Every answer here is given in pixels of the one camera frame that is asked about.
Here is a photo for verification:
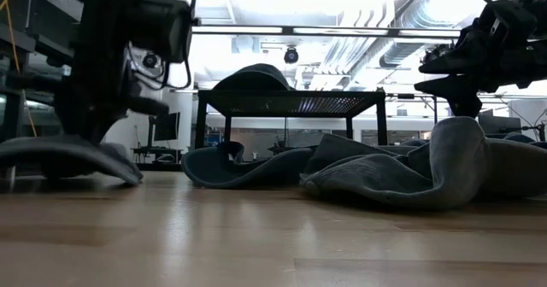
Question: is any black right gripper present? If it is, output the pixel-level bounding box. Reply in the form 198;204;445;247
413;21;547;118

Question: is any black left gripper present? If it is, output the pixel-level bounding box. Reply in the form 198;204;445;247
54;0;171;145

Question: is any grey baseball cap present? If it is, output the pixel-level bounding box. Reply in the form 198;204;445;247
0;133;144;188
303;132;431;175
298;115;547;212

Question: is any dark blue baseball cap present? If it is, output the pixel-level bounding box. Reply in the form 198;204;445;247
180;140;314;190
212;62;297;92

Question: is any black computer monitor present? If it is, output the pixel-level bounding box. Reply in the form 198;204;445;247
152;111;181;143
478;114;522;135

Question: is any dark office desk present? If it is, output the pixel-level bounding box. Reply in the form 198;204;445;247
131;145;185;165

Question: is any black ceiling spotlight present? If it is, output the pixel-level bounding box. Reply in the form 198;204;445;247
142;52;161;69
283;46;300;65

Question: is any black framed glass partition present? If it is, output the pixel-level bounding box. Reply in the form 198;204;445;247
0;0;86;143

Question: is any long ceiling light strip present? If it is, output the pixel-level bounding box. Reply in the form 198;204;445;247
191;24;462;39

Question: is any black metal mesh rack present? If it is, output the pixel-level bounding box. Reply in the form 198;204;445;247
194;89;389;151

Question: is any black workstation frame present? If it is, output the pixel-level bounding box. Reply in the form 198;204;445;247
378;91;547;137

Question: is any silver ventilation duct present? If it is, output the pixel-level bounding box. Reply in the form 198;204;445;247
378;0;462;68

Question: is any black aluminium table frame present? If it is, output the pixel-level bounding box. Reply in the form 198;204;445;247
135;161;185;173

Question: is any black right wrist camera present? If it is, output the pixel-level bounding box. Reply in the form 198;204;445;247
477;0;538;44

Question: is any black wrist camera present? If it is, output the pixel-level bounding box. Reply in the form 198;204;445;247
477;0;538;44
126;0;198;65

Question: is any yellow hanging cable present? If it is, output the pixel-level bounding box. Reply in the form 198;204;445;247
0;0;38;138

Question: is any small grey cylinder post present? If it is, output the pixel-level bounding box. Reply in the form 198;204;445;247
4;165;17;190

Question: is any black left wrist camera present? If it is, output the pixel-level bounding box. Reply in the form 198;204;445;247
126;0;198;65

